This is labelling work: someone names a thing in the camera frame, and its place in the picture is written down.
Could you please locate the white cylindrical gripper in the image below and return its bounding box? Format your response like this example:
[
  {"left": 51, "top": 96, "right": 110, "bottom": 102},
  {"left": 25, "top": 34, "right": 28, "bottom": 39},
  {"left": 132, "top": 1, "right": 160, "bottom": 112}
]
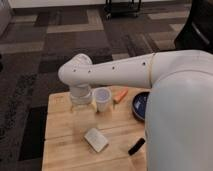
[{"left": 69, "top": 84, "right": 95, "bottom": 112}]

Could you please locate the orange pepper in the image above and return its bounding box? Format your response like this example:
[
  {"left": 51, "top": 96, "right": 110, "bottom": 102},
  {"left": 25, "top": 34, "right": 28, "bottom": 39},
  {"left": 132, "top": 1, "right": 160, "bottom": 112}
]
[{"left": 113, "top": 89, "right": 128, "bottom": 103}]

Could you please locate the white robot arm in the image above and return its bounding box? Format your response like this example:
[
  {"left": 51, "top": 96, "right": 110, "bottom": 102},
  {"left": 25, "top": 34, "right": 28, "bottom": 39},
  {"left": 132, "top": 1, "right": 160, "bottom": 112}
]
[{"left": 58, "top": 50, "right": 213, "bottom": 171}]

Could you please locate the white sponge block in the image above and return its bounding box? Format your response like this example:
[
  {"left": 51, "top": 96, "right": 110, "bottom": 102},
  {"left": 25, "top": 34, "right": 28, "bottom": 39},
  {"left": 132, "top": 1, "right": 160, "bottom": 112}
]
[{"left": 84, "top": 128, "right": 109, "bottom": 152}]

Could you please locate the dark blue bowl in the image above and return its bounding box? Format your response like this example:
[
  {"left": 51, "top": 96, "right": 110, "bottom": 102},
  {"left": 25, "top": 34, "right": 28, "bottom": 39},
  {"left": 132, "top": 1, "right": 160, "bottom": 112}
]
[{"left": 132, "top": 92, "right": 149, "bottom": 121}]

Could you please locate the black marker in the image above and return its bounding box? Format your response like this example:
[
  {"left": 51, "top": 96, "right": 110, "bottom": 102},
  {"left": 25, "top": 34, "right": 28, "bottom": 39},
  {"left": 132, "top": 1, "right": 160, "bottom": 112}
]
[{"left": 128, "top": 138, "right": 146, "bottom": 156}]

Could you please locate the black rolling cart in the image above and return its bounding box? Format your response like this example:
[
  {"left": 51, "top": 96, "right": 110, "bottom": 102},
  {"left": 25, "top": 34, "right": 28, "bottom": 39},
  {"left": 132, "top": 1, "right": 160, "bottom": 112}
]
[{"left": 104, "top": 0, "right": 142, "bottom": 19}]

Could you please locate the black office chair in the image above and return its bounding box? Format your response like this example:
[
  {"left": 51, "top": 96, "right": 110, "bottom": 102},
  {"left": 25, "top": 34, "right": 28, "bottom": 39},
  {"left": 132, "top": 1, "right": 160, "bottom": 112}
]
[{"left": 174, "top": 0, "right": 213, "bottom": 54}]

